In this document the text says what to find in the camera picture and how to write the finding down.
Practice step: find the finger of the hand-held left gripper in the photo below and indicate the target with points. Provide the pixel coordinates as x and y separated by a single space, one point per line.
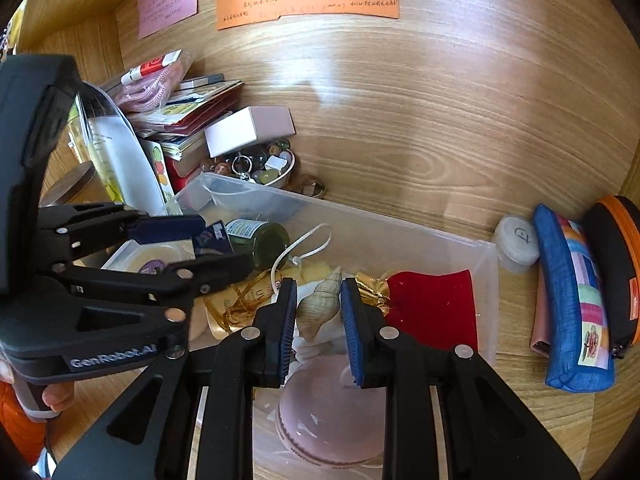
220 270
165 228

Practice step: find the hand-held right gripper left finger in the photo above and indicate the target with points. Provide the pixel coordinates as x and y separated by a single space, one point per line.
286 332

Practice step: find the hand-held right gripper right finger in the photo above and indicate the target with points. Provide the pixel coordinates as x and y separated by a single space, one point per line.
352 335

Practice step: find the small blue white packet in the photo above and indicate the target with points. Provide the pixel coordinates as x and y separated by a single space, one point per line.
212 237

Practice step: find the beige spiral seashell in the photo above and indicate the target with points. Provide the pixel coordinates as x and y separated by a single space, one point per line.
317 305

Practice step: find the green spray bottle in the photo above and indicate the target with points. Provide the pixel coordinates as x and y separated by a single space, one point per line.
260 240

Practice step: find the clear plastic bin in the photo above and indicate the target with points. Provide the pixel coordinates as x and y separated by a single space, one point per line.
400 245

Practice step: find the person's left forearm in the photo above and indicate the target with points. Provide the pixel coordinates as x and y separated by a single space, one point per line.
17 420

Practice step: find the person's left hand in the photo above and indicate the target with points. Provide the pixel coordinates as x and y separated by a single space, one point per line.
60 399

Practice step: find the pale yellow lidded container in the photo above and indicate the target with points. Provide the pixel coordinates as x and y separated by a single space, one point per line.
150 255

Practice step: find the gold ribbon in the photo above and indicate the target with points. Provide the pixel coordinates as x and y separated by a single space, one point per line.
235 311

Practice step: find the fruit print card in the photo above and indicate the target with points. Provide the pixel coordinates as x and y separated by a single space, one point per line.
160 170

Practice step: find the red book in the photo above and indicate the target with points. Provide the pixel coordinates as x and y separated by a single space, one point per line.
187 160

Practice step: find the white plastic pouch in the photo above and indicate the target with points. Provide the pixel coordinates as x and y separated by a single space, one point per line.
125 160

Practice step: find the red velvet pouch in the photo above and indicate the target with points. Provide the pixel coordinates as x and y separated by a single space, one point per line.
430 310

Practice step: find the white cardboard box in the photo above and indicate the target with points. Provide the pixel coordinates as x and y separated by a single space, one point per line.
235 135

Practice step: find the pile of polished stones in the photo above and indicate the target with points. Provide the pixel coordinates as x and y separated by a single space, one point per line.
260 160

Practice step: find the white bowl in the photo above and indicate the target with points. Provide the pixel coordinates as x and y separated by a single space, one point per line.
286 172

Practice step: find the fruit print flat packet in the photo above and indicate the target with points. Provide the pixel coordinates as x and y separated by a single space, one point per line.
200 105

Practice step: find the pink paper note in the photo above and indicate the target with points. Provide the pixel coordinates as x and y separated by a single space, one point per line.
167 0

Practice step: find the white round case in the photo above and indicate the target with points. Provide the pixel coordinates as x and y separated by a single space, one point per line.
517 246

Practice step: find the pink slim case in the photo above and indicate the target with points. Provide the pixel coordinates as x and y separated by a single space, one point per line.
539 310

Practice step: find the blue patchwork pencil case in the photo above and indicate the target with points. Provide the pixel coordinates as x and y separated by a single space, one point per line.
565 310

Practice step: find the orange paper note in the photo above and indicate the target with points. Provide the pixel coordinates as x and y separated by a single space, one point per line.
310 7

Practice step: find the black orange zip case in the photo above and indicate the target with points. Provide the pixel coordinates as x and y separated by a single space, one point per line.
615 270

